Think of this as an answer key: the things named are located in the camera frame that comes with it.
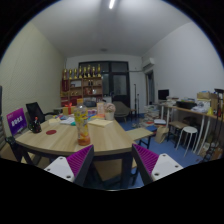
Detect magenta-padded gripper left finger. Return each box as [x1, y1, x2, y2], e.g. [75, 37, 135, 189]
[43, 144, 95, 188]

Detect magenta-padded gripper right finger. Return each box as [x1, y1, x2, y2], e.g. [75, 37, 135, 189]
[131, 143, 184, 186]

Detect yellow-labelled orange drink bottle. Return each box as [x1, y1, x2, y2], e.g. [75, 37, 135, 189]
[73, 98, 92, 147]

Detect brown paper bag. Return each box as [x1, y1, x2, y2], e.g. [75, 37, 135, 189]
[153, 125, 170, 144]

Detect white round stool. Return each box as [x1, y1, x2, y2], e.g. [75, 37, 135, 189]
[175, 126, 199, 158]

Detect wooden stool black legs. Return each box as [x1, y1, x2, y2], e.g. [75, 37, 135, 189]
[166, 120, 189, 148]

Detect small wooden side table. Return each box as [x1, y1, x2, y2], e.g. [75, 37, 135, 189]
[125, 127, 154, 149]

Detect small pale yellow notepad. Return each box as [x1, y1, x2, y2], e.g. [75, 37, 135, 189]
[48, 117, 62, 126]

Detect black mug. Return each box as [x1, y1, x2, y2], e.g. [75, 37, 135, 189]
[27, 119, 43, 134]

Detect white booklet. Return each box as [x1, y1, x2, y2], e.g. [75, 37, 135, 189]
[59, 116, 76, 126]

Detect black framed wooden chair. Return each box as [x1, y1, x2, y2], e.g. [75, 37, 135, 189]
[0, 128, 34, 165]

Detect yellow gift box red ribbon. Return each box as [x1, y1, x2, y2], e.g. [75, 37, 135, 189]
[62, 102, 77, 116]

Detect long white-legged side desk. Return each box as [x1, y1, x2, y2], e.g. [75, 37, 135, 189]
[159, 103, 224, 158]

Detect pale yellow book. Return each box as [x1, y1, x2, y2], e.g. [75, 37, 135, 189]
[87, 118, 114, 128]

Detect black office chair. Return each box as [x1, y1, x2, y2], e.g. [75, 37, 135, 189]
[25, 101, 58, 125]

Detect purple sign board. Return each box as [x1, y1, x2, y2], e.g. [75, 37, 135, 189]
[5, 107, 28, 136]

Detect black tripod stand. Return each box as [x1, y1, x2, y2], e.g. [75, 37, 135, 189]
[132, 83, 141, 129]

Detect black computer monitor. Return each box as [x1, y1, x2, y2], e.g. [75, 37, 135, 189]
[157, 88, 170, 102]

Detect orange standing box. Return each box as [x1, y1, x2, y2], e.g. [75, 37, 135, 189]
[96, 101, 106, 118]

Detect brown armchair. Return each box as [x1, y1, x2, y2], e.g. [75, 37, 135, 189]
[112, 100, 132, 122]

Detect pink flowers in white pot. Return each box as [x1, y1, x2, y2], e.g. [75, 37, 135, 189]
[103, 102, 117, 121]

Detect cardboard box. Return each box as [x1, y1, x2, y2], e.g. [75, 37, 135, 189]
[196, 91, 219, 101]

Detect wooden shelf unit with trophies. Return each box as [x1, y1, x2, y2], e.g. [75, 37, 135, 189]
[59, 63, 104, 108]

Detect dark glass door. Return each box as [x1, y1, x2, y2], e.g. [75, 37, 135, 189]
[78, 60, 131, 108]

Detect white wall air conditioner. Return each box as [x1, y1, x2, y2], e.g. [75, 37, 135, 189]
[141, 57, 156, 72]

